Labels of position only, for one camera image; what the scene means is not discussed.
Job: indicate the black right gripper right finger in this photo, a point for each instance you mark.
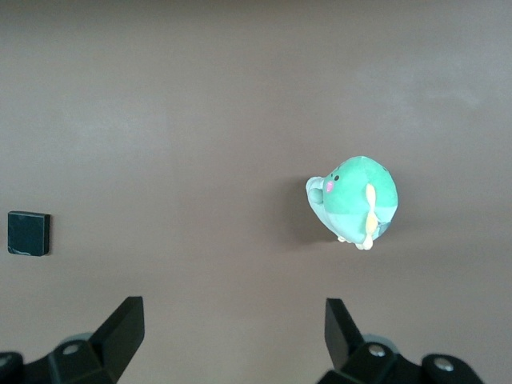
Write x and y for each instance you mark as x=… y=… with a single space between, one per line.
x=352 y=352

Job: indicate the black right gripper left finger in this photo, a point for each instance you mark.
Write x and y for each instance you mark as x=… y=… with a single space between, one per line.
x=116 y=344

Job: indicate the green plush dinosaur toy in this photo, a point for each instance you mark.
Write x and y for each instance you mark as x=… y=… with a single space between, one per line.
x=352 y=192

